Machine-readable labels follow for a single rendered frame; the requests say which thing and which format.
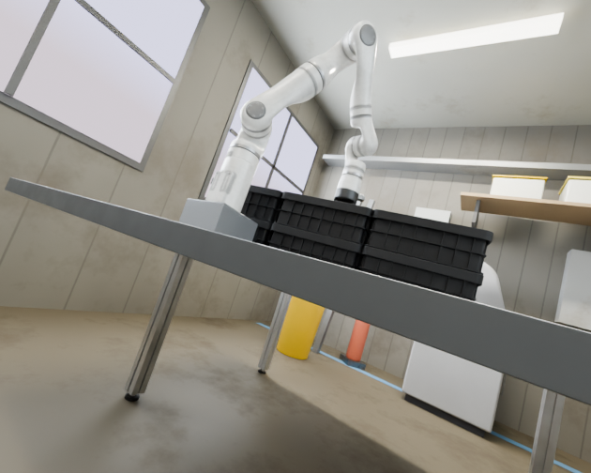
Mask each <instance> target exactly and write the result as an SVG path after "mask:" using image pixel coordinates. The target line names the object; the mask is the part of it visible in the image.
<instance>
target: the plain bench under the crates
mask: <svg viewBox="0 0 591 473"><path fill-rule="evenodd" d="M5 191H10V192H13V193H15V194H18V195H21V196H22V197H25V198H28V199H31V200H33V201H36V202H39V203H41V204H43V205H46V206H50V207H53V208H56V209H58V210H61V211H64V212H67V213H68V214H71V215H74V216H76V217H79V218H82V219H85V220H87V221H91V222H93V223H96V224H99V225H102V226H104V227H107V228H110V229H112V230H115V231H117V232H120V233H122V234H125V235H128V236H130V237H135V238H138V239H140V240H142V241H145V242H147V243H150V244H153V245H156V246H158V247H161V248H163V249H165V250H168V251H171V252H175V254H174V259H173V261H172V263H171V266H170V268H169V271H168V273H167V276H166V279H165V281H164V284H163V286H162V288H161V291H160V294H159V298H158V301H157V303H156V306H155V309H154V311H153V313H152V315H151V318H150V321H149V323H148V326H147V329H146V331H145V334H144V337H143V340H142V343H141V345H140V348H139V350H138V353H137V356H136V358H135V360H134V363H133V365H132V368H131V371H130V373H129V378H128V380H127V383H126V386H125V387H124V390H125V391H128V393H126V395H125V399H126V400H127V401H130V402H135V401H138V400H139V398H140V395H139V394H142V393H145V390H146V387H147V384H148V382H149V379H150V376H151V374H152V372H153V369H154V366H155V364H156V361H157V358H158V356H159V351H160V349H161V347H162V344H163V341H164V339H165V336H166V333H167V330H168V328H169V326H170V323H171V321H172V318H173V315H174V311H175V308H176V305H177V303H178V300H179V298H180V295H181V293H182V290H183V287H184V285H185V282H186V279H187V277H188V275H189V270H190V267H191V265H192V262H193V260H196V261H199V262H201V263H204V264H207V265H210V266H212V267H216V268H218V269H221V270H224V271H227V272H229V273H232V274H235V275H236V276H239V277H242V278H245V279H247V280H250V281H253V282H257V283H259V284H262V285H264V286H267V287H270V288H272V289H275V290H278V291H281V293H280V298H279V302H278V305H277V308H276V311H275V313H274V316H273V319H272V322H271V326H270V329H269V331H268V334H267V337H266V340H265V345H264V348H263V352H262V355H261V357H260V360H259V363H258V366H257V367H259V368H261V369H259V370H258V372H259V373H260V374H265V373H266V371H265V370H269V367H270V364H271V361H272V358H273V355H274V352H275V349H276V346H277V343H278V339H279V337H280V332H281V329H282V325H283V322H284V319H285V316H286V314H287V311H288V307H289V304H290V301H291V298H292V296H293V297H296V298H300V299H303V300H306V301H308V302H310V303H313V304H316V305H318V306H321V307H324V308H326V309H329V310H331V311H334V312H336V313H341V314H343V315H346V316H349V317H352V318H354V319H356V320H359V321H361V322H364V323H367V324H370V325H372V326H375V327H378V328H381V329H384V330H387V331H389V332H392V333H395V334H397V335H400V336H402V337H405V338H407V339H410V340H413V341H415V342H418V343H423V344H425V345H427V346H430V347H432V348H435V349H438V350H441V351H443V352H446V353H449V354H450V355H453V356H456V357H459V358H461V359H466V360H468V361H471V362H474V363H476V364H478V365H481V366H484V367H486V368H489V369H492V370H495V371H497V372H499V373H502V374H506V375H509V376H512V377H514V378H517V379H520V380H522V381H524V382H527V383H530V384H532V385H535V386H538V387H540V388H543V389H544V390H543V395H542V400H541V405H540V410H539V415H538V425H537V429H536V434H535V439H534V445H533V449H532V454H531V460H530V465H529V469H528V473H552V472H553V461H554V456H555V451H556V445H557V440H558V435H559V430H560V424H561V419H562V414H563V408H564V402H565V398H566V397H568V398H570V399H573V400H576V401H578V402H581V403H584V404H588V405H591V333H590V332H586V331H583V330H579V329H576V328H570V327H566V326H562V325H559V324H555V323H552V322H548V321H545V320H541V319H537V318H535V317H531V316H527V315H523V314H520V313H514V312H510V311H507V310H503V309H499V308H496V307H493V306H489V305H485V304H482V303H478V302H475V301H471V300H468V299H464V298H458V297H454V296H451V295H447V294H444V293H440V292H436V291H432V290H430V289H426V288H422V287H419V286H415V285H412V284H408V283H405V282H398V281H394V280H391V279H388V278H384V277H381V276H377V275H373V274H370V273H367V272H363V271H359V270H355V269H352V268H349V267H343V266H339V265H335V264H331V263H328V262H325V261H321V260H317V259H314V258H310V257H307V256H304V255H300V254H296V253H292V252H287V251H283V250H279V249H276V248H272V247H268V246H266V245H262V244H258V243H254V242H251V241H247V240H244V239H240V238H237V237H233V236H227V235H224V234H220V233H216V232H213V231H209V230H205V229H202V228H199V227H195V226H191V225H188V224H185V223H181V222H177V221H171V220H167V219H163V218H161V217H157V216H153V215H150V214H146V213H143V212H139V211H136V210H132V209H128V208H124V207H122V206H115V205H112V204H108V203H104V202H101V201H98V200H94V199H90V198H86V197H83V196H80V195H76V194H73V193H69V192H65V191H60V190H56V189H52V188H48V187H45V186H41V185H38V184H35V183H31V182H27V181H23V180H20V179H17V178H13V177H11V178H10V179H9V181H8V183H7V185H6V187H5ZM138 393H139V394H138Z"/></svg>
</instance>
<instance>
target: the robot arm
mask: <svg viewBox="0 0 591 473"><path fill-rule="evenodd" d="M376 48H377V33H376V30H375V27H374V26H373V24H372V23H371V22H369V21H361V22H359V23H357V24H355V25H354V26H353V27H352V28H351V29H350V30H349V31H347V32H346V33H345V34H344V35H343V36H342V38H341V39H340V40H339V41H338V42H337V43H336V44H335V45H333V46H332V47H331V48H330V49H329V50H328V51H327V52H325V53H322V54H320V55H317V56H315V57H313V58H312V59H310V60H309V61H307V62H305V63H304V64H303V65H301V66H300V67H299V68H297V69H296V70H295V71H293V72H292V73H291V74H290V75H288V76H287V77H285V78H284V79H282V80H281V81H280V82H278V83H277V84H275V85H274V86H272V87H271V88H269V89H267V90H266V91H265V92H263V93H261V94H259V95H258V96H256V97H254V98H252V99H250V100H249V101H247V102H246V103H245V104H244V105H243V107H242V108H241V111H240V120H241V126H242V127H241V130H240V132H239V134H238V136H237V138H236V139H234V140H233V141H232V142H231V144H230V147H229V150H228V152H227V155H226V157H225V159H224V162H223V164H222V166H221V168H220V171H217V172H216V174H215V176H214V179H213V181H212V184H211V186H210V189H209V191H208V194H207V196H206V198H205V201H213V202H222V203H226V204H227V205H228V206H231V207H232V208H234V209H235V210H237V211H238V212H241V210H242V207H243V205H244V202H245V200H246V197H247V194H248V192H249V189H250V184H251V182H252V180H253V177H254V174H255V172H256V169H257V166H258V164H259V161H260V158H261V157H262V156H263V155H264V153H265V149H266V146H267V144H268V141H269V139H270V136H271V133H272V120H273V118H274V117H275V116H276V115H277V114H278V113H280V112H281V111H282V110H283V109H284V108H286V107H287V106H289V105H291V104H294V103H300V102H304V101H307V100H309V99H311V98H313V97H314V96H315V95H317V94H318V93H319V92H321V91H322V90H323V89H324V88H325V87H326V86H327V85H328V84H329V83H330V82H331V81H332V79H333V78H334V77H335V76H336V75H337V74H338V73H339V72H341V71H342V70H344V69H346V68H347V67H349V66H351V65H353V64H354V63H356V77H355V82H354V86H353V90H352V94H351V98H350V121H351V126H352V127H353V128H355V129H360V130H361V132H362V135H359V136H354V137H352V138H350V139H349V141H348V142H347V144H346V147H345V166H344V169H343V172H342V176H341V179H340V182H339V185H338V187H337V190H336V194H335V197H334V200H333V201H337V202H342V203H347V204H352V205H356V202H357V201H359V202H364V200H365V196H364V195H363V194H360V189H361V184H362V180H363V176H364V174H365V170H366V165H365V163H364V162H363V161H361V160H358V158H359V157H367V156H371V155H373V154H374V153H375V152H376V150H377V146H378V141H377V137H376V134H375V130H374V126H373V124H372V119H371V89H372V78H373V71H374V62H375V55H376Z"/></svg>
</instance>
